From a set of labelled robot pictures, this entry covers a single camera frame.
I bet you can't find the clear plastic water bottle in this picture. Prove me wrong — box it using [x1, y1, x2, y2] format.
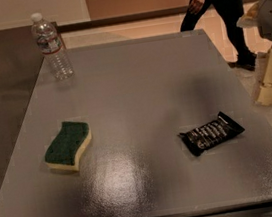
[30, 12, 74, 80]

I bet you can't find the green and yellow sponge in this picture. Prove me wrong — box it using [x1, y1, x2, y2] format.
[44, 121, 92, 172]

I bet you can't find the person in black clothes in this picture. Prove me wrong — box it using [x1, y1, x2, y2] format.
[180, 0, 257, 71]

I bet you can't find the black snack wrapper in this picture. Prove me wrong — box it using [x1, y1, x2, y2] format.
[179, 112, 245, 156]

